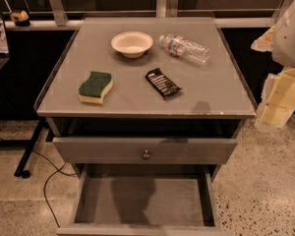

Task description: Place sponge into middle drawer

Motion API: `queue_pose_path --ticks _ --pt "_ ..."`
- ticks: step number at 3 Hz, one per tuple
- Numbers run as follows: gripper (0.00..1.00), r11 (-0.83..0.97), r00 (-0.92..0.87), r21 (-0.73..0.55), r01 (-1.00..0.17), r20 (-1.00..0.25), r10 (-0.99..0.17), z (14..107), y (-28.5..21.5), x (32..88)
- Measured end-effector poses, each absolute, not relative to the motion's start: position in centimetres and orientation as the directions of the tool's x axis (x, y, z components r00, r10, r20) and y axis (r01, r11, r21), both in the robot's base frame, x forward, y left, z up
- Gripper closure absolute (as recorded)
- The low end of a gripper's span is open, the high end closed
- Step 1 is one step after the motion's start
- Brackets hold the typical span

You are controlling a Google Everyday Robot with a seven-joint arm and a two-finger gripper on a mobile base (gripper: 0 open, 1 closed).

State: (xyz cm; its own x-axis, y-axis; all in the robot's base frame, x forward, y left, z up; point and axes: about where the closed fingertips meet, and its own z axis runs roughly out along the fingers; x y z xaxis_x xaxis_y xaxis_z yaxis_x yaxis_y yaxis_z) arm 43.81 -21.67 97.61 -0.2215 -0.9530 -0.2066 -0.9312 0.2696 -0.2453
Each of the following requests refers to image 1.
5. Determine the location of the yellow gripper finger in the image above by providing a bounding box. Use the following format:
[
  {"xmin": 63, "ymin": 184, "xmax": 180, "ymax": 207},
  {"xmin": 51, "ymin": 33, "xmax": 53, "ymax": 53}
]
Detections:
[
  {"xmin": 251, "ymin": 26, "xmax": 274, "ymax": 52},
  {"xmin": 256, "ymin": 67, "xmax": 295, "ymax": 128}
]

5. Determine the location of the green and yellow sponge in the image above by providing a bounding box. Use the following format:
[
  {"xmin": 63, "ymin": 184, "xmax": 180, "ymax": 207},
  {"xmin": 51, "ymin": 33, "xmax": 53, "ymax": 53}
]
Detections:
[{"xmin": 78, "ymin": 71, "xmax": 113, "ymax": 105}]

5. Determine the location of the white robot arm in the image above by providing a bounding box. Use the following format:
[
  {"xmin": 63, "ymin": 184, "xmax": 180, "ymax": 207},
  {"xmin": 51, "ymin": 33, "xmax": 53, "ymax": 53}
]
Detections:
[{"xmin": 251, "ymin": 0, "xmax": 295, "ymax": 129}]

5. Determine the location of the grey drawer cabinet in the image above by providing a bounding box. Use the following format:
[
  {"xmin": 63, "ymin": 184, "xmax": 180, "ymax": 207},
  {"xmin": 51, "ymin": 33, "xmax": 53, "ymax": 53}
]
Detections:
[{"xmin": 33, "ymin": 16, "xmax": 258, "ymax": 236}]

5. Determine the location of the round metal drawer knob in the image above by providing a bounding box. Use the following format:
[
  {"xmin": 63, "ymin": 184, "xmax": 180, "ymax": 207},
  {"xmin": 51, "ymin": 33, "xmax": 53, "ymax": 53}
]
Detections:
[{"xmin": 142, "ymin": 149, "xmax": 150, "ymax": 159}]

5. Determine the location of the grey open middle drawer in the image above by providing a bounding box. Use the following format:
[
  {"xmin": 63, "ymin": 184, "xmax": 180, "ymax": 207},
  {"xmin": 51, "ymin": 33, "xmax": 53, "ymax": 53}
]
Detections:
[{"xmin": 57, "ymin": 165, "xmax": 224, "ymax": 236}]

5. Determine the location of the grey top drawer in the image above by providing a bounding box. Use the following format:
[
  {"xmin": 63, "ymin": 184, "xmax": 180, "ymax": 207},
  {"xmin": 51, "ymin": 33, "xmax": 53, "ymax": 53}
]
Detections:
[{"xmin": 53, "ymin": 137, "xmax": 237, "ymax": 164}]

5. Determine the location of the clear plastic water bottle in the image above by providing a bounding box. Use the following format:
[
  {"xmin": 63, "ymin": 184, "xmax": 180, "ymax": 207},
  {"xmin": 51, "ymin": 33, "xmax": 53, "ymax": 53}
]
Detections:
[{"xmin": 159, "ymin": 33, "xmax": 210, "ymax": 66}]

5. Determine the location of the metal window railing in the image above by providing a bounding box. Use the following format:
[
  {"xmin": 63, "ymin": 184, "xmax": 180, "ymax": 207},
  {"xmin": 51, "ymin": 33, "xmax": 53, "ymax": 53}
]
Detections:
[{"xmin": 0, "ymin": 0, "xmax": 294, "ymax": 29}]

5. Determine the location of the black snack bar wrapper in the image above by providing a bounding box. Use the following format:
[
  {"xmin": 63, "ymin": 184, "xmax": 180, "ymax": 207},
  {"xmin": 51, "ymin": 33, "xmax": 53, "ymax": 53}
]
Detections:
[{"xmin": 146, "ymin": 68, "xmax": 181, "ymax": 99}]

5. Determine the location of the white paper bowl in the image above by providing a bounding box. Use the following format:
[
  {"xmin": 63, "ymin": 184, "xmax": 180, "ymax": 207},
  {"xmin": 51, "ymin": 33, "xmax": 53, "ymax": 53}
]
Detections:
[{"xmin": 111, "ymin": 31, "xmax": 153, "ymax": 58}]

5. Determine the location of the yellow and black tape dispenser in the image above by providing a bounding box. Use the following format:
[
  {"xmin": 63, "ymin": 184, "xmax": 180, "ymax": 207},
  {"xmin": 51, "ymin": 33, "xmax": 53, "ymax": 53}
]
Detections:
[{"xmin": 10, "ymin": 10, "xmax": 30, "ymax": 27}]

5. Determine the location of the black table leg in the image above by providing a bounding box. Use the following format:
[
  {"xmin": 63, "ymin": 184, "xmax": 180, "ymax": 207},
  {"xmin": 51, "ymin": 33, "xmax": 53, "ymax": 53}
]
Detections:
[{"xmin": 14, "ymin": 118, "xmax": 45, "ymax": 177}]

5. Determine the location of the black floor cable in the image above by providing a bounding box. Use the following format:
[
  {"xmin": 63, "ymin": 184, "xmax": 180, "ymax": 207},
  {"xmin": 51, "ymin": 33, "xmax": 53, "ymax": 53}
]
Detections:
[{"xmin": 0, "ymin": 130, "xmax": 77, "ymax": 228}]

